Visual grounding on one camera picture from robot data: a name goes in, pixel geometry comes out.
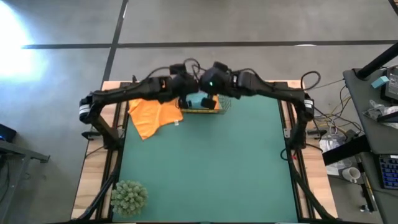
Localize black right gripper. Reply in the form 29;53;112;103
198;61;234;101

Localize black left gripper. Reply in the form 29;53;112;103
169;63;200;105

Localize teal microfiber towel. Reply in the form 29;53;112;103
185;91;213;109

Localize green table mat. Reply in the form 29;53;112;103
112;83;299;223

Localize green artificial plant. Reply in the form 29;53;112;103
110;179;149;218

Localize white paper sheet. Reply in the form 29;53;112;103
320;138;346;177

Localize black stand pole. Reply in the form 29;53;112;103
356;42;398;80

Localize light blue small box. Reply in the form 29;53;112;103
371;75;390;90

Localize clear plastic bag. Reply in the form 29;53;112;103
364;99;398;130

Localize white mug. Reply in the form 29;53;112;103
341;167;361;184

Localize grey side desk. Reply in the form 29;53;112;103
343;65;398;224

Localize dark tablet screen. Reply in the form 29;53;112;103
381;65;398;103

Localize grey metal stand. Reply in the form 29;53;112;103
0;139;50;164

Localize black device blue light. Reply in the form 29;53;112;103
0;123;18;144

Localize backlit keyboard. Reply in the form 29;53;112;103
378;154;398;190

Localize black wire basket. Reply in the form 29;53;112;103
178;91;233;115

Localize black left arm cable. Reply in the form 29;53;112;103
144;57;205;82

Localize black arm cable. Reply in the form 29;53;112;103
238;67;322;91
144;57;205;82

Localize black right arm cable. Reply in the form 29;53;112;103
238;67;322;91

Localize tangled floor cables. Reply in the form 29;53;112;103
307;79;374;141

